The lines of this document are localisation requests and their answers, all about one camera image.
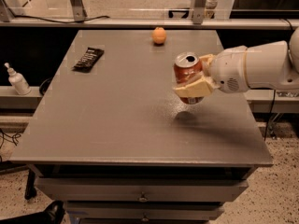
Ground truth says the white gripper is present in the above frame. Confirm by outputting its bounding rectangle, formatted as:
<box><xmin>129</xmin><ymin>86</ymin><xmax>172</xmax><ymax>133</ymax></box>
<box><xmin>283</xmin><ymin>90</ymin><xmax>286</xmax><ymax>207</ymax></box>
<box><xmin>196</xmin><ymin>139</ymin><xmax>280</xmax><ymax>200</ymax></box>
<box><xmin>174</xmin><ymin>46</ymin><xmax>249</xmax><ymax>98</ymax></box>

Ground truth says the red coke can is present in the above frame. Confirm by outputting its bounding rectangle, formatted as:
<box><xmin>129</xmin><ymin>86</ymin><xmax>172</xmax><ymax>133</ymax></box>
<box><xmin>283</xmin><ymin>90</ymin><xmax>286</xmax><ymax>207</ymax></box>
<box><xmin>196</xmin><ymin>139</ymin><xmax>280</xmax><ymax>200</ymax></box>
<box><xmin>173</xmin><ymin>51</ymin><xmax>205</xmax><ymax>105</ymax></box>

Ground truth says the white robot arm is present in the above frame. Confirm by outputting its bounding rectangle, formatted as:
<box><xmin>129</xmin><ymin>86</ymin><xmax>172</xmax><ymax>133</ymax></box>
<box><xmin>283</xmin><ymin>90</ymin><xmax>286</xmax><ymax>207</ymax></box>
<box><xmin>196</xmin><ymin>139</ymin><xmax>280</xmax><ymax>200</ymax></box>
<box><xmin>174</xmin><ymin>28</ymin><xmax>299</xmax><ymax>104</ymax></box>

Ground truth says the orange fruit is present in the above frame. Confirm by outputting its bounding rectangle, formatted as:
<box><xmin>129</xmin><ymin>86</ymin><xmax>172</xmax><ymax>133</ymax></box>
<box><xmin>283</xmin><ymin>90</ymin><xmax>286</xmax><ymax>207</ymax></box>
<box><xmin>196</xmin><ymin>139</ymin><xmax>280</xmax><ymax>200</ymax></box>
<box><xmin>151</xmin><ymin>27</ymin><xmax>166</xmax><ymax>45</ymax></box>

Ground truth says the black snack bar wrapper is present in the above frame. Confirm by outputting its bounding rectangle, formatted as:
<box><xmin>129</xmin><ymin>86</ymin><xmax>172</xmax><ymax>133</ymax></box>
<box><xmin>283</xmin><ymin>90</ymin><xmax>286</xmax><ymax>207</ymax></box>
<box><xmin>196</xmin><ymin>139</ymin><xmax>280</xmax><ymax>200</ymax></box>
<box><xmin>73</xmin><ymin>48</ymin><xmax>104</xmax><ymax>73</ymax></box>

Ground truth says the grey lower drawer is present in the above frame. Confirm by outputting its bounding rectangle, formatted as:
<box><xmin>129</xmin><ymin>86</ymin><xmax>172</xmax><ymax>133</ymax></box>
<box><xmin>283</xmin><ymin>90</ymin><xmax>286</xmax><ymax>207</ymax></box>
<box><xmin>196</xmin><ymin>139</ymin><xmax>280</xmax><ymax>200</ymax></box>
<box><xmin>65</xmin><ymin>202</ymin><xmax>223</xmax><ymax>221</ymax></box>

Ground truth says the grey drawer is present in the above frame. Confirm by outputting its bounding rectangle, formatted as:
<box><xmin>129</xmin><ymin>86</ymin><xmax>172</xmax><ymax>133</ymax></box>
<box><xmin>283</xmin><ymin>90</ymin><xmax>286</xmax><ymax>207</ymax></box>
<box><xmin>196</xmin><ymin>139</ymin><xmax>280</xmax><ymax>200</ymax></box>
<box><xmin>36</xmin><ymin>178</ymin><xmax>249</xmax><ymax>203</ymax></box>
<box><xmin>65</xmin><ymin>202</ymin><xmax>223</xmax><ymax>221</ymax></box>

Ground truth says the white pump bottle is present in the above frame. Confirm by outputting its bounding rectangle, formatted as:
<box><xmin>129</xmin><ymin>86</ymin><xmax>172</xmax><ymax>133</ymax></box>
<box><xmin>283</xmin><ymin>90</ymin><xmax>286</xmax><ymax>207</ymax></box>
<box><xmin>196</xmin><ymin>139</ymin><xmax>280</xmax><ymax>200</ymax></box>
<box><xmin>5</xmin><ymin>63</ymin><xmax>31</xmax><ymax>95</ymax></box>

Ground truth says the grey upper drawer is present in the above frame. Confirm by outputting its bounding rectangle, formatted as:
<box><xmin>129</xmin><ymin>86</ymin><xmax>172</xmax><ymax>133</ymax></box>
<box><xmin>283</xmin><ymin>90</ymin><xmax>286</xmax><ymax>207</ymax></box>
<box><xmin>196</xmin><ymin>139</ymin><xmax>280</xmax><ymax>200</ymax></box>
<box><xmin>36</xmin><ymin>178</ymin><xmax>249</xmax><ymax>203</ymax></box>

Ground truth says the black shoe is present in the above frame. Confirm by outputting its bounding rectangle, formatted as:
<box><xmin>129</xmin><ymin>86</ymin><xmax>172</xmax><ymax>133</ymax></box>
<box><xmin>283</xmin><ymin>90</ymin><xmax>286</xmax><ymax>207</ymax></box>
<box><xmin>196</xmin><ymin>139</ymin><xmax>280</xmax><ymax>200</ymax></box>
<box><xmin>0</xmin><ymin>201</ymin><xmax>65</xmax><ymax>224</ymax></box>

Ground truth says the grey metal bracket right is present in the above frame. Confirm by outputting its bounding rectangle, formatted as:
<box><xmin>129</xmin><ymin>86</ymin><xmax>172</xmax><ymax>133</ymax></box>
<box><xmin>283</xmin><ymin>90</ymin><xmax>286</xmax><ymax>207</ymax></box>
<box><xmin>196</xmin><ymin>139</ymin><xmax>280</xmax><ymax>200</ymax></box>
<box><xmin>192</xmin><ymin>0</ymin><xmax>206</xmax><ymax>24</ymax></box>

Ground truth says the grey metal bracket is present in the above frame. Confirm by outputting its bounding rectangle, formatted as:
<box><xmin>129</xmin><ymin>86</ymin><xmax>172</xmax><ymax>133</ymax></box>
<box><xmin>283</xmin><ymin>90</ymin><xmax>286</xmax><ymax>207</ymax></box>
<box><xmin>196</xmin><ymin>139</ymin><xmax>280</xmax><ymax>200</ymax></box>
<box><xmin>70</xmin><ymin>0</ymin><xmax>87</xmax><ymax>22</ymax></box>
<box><xmin>192</xmin><ymin>0</ymin><xmax>206</xmax><ymax>24</ymax></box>

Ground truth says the grey metal bracket left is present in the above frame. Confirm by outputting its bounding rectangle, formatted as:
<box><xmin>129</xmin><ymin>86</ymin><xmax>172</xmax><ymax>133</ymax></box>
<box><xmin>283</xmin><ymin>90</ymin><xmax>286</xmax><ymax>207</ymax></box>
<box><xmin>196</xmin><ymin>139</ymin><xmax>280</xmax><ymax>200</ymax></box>
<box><xmin>70</xmin><ymin>0</ymin><xmax>87</xmax><ymax>22</ymax></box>

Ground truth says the black cable on ledge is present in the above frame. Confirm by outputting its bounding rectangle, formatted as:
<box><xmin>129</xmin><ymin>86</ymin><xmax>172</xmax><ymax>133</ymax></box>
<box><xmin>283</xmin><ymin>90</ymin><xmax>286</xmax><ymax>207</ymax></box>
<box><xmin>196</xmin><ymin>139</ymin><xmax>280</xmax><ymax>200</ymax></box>
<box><xmin>8</xmin><ymin>7</ymin><xmax>110</xmax><ymax>24</ymax></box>

